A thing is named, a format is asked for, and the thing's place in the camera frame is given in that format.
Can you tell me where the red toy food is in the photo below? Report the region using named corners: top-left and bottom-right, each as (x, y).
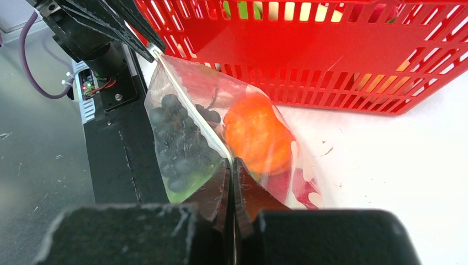
top-left (262, 168), bottom-right (325, 210)

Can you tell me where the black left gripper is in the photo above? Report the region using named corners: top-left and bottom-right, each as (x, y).
top-left (28, 0), bottom-right (167, 79)

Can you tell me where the red plastic shopping basket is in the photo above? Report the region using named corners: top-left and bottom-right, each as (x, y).
top-left (136, 1), bottom-right (467, 115)

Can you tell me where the green grape bunch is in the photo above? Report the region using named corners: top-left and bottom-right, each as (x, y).
top-left (166, 174), bottom-right (211, 203)

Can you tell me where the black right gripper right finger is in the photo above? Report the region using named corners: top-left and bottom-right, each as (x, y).
top-left (232, 158), bottom-right (420, 264)

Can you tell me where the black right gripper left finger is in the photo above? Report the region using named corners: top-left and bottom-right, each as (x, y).
top-left (33, 161), bottom-right (232, 264)

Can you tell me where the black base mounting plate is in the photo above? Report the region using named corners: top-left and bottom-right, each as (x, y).
top-left (83, 43), bottom-right (168, 204)

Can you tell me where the black grape bunch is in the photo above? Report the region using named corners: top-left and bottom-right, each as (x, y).
top-left (149, 94), bottom-right (222, 185)

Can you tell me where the clear dotted zip top bag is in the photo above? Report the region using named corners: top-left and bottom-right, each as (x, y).
top-left (145, 51), bottom-right (325, 210)

